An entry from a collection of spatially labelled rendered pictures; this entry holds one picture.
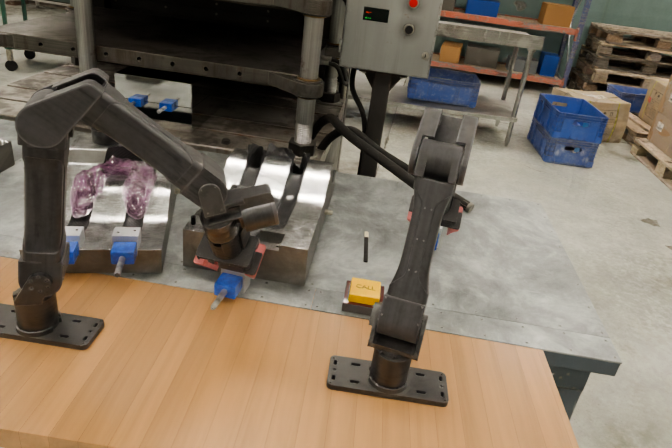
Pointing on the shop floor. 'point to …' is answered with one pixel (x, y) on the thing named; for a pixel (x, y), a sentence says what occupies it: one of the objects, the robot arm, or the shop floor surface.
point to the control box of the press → (391, 22)
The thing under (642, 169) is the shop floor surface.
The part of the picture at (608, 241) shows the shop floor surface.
